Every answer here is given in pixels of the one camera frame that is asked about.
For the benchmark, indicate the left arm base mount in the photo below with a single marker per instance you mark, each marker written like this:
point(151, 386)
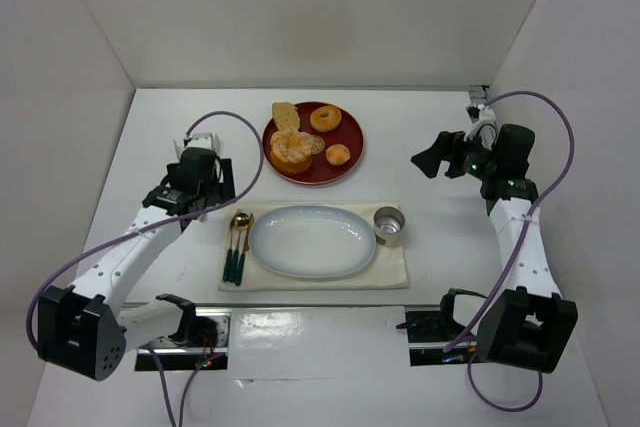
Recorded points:
point(199, 338)

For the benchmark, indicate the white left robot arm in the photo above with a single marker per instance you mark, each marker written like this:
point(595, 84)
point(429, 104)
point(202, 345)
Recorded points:
point(83, 326)

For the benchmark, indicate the gold spoon green handle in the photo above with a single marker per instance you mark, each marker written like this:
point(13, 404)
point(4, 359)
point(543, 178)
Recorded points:
point(239, 219)

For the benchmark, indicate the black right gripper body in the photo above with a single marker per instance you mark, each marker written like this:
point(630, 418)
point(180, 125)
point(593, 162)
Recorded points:
point(455, 155)

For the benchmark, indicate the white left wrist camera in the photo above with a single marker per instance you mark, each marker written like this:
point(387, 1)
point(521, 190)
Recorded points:
point(206, 141)

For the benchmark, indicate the gold knife green handle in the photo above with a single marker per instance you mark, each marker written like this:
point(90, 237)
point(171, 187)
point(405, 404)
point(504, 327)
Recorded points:
point(242, 258)

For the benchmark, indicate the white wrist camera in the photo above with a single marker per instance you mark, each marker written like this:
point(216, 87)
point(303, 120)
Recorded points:
point(206, 141)
point(481, 116)

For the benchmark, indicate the red round tray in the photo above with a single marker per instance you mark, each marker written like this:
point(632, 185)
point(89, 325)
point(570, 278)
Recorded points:
point(348, 133)

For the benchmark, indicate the gold fork green handle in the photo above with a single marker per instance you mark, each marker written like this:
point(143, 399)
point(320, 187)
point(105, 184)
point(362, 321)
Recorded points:
point(236, 254)

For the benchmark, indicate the small round bun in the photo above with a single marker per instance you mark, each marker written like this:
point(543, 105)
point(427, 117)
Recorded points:
point(337, 154)

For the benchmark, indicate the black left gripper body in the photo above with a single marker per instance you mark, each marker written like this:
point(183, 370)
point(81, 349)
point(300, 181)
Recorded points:
point(226, 179)

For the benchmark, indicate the beige cloth placemat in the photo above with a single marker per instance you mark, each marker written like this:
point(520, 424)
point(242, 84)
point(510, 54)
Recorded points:
point(386, 271)

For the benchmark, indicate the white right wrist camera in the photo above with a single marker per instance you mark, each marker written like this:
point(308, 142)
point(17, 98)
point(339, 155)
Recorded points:
point(481, 116)

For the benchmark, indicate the flat seeded bread slice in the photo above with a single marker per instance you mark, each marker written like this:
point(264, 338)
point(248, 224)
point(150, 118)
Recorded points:
point(285, 116)

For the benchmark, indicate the pale blue oval plate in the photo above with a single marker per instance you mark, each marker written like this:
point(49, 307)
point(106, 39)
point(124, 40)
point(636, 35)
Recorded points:
point(312, 242)

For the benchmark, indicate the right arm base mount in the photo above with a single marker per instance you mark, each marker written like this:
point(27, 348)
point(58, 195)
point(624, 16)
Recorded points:
point(429, 330)

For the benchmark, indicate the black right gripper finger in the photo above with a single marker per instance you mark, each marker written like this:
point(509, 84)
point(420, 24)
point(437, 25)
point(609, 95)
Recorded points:
point(446, 143)
point(427, 162)

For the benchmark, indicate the glazed ring donut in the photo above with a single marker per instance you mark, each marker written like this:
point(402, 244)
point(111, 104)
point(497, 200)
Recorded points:
point(325, 118)

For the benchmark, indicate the sugared twisted bread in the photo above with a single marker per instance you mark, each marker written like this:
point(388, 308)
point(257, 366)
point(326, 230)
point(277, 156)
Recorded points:
point(291, 151)

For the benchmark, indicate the steel cup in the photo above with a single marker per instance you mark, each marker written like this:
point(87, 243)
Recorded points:
point(389, 223)

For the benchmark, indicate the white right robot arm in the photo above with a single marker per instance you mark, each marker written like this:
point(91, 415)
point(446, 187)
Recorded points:
point(524, 321)

